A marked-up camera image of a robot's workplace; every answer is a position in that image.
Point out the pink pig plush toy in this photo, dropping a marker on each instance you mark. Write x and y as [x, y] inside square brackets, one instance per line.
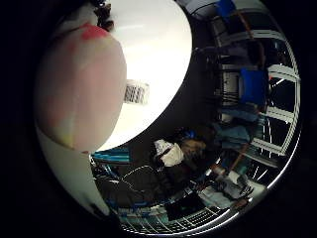
[79, 86]

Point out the brown teddy bear plush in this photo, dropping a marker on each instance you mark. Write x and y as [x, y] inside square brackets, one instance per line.
[104, 16]

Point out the white bag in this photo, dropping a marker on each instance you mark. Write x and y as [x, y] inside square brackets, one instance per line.
[170, 152]

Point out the tan furry bundle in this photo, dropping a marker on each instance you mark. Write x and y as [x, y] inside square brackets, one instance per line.
[193, 147]

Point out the teal striped panel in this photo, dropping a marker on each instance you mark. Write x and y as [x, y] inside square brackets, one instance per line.
[110, 155]

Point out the black jacket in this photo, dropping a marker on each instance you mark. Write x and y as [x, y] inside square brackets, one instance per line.
[138, 185]

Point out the light blue jacket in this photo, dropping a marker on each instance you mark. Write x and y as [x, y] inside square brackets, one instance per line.
[234, 134]

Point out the white drawer cabinet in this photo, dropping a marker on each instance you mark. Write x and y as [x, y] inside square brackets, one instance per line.
[229, 86]

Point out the wooden stick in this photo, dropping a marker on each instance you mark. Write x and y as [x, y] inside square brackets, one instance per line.
[239, 158]

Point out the black laptop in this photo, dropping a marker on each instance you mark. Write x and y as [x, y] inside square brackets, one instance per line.
[183, 206]

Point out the seated person in grey shirt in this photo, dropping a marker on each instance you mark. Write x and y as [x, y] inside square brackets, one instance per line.
[228, 188]

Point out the blue chair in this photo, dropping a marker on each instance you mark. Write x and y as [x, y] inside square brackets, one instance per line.
[252, 86]
[226, 6]

